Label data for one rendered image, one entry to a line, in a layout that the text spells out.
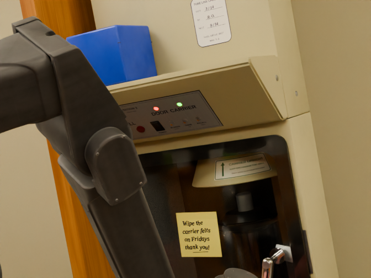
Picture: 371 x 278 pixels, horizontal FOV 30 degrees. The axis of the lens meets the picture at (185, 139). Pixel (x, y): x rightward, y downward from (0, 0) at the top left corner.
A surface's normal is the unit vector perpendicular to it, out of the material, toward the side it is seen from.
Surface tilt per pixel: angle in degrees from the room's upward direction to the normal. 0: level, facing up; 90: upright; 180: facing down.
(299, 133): 90
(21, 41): 34
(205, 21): 90
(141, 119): 135
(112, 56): 90
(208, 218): 90
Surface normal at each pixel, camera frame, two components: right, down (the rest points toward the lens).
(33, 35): -0.07, -0.80
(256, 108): -0.20, 0.79
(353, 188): -0.46, 0.13
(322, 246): 0.87, -0.14
